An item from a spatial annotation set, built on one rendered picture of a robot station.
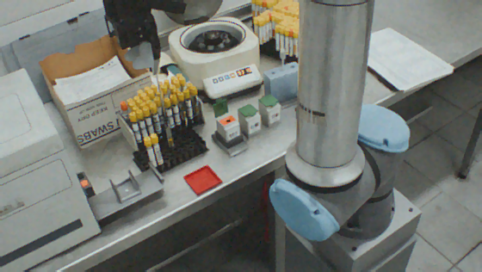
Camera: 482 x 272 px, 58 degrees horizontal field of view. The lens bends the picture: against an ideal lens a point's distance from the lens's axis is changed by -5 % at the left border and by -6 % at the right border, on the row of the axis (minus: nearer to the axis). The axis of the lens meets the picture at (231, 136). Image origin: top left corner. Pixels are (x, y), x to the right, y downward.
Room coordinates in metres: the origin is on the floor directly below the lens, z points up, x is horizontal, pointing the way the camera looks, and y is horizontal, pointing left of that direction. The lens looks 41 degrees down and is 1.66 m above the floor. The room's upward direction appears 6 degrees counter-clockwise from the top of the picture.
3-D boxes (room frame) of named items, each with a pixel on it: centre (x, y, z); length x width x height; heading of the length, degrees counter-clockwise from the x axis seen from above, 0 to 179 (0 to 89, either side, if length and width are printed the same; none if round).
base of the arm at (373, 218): (0.56, -0.23, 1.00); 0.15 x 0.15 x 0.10
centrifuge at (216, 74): (1.20, 0.02, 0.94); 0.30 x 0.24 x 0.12; 20
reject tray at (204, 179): (0.75, 0.08, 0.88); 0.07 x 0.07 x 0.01; 29
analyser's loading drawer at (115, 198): (0.69, 0.26, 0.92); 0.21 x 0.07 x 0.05; 119
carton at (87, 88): (1.08, 0.37, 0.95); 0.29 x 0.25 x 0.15; 29
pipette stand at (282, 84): (1.03, -0.16, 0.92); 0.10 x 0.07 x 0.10; 111
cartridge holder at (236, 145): (0.87, 0.01, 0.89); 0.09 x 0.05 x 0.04; 30
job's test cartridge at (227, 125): (0.87, 0.01, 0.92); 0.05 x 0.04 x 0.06; 30
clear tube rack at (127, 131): (0.95, 0.18, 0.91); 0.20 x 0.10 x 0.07; 119
